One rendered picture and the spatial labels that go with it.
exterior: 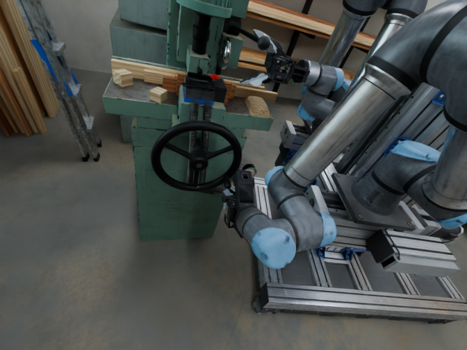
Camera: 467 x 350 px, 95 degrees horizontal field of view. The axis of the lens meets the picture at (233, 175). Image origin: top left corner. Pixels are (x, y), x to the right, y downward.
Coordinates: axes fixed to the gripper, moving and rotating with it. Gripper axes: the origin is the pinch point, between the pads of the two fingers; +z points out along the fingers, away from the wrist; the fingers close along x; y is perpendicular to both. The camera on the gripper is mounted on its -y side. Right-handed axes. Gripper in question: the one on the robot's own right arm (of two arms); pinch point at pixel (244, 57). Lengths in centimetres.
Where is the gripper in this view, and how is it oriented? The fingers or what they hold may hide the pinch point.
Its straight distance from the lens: 76.7
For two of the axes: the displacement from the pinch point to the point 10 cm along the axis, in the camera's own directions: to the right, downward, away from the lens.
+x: -2.4, 7.5, 6.2
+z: -9.5, -0.4, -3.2
